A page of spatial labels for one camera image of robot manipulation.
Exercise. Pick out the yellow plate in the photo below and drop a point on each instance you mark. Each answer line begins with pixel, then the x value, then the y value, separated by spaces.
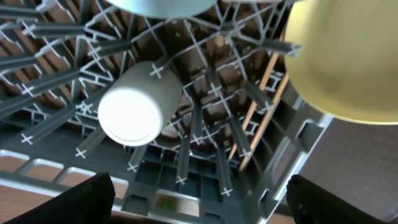
pixel 347 63

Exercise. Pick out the dark brown serving tray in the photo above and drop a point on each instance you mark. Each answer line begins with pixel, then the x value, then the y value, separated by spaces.
pixel 358 163

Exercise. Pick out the wooden chopstick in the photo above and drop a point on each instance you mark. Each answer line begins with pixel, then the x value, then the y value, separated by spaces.
pixel 266 118
pixel 253 105

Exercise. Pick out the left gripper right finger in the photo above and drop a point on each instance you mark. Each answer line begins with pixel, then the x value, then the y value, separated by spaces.
pixel 311 204

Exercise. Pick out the grey dishwasher rack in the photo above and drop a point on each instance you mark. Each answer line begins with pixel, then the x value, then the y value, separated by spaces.
pixel 58 58

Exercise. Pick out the white bowl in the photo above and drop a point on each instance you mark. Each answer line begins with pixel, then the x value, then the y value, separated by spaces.
pixel 253 1

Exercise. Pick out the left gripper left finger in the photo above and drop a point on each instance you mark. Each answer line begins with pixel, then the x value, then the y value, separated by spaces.
pixel 88 202

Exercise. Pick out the light blue bowl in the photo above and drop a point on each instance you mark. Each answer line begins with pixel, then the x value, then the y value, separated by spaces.
pixel 164 9

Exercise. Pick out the white cup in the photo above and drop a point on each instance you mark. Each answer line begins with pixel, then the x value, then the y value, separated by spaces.
pixel 138 106

